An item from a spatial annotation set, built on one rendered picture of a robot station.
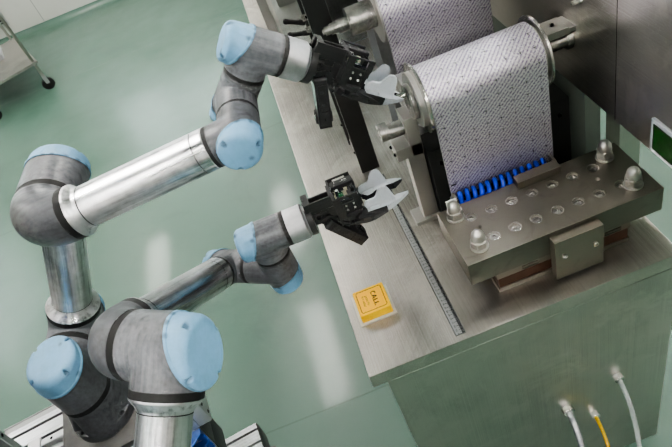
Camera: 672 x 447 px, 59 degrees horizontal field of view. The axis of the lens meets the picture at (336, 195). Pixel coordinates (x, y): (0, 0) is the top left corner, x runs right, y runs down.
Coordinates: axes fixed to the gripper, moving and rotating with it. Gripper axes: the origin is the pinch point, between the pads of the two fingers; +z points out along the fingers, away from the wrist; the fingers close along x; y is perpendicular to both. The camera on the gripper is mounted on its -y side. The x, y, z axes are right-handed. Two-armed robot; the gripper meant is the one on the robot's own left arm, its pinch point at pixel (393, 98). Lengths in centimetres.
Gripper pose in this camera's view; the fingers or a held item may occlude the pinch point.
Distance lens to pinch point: 119.2
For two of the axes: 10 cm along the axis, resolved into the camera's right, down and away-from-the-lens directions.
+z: 8.9, 1.7, 4.1
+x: -2.4, -6.0, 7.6
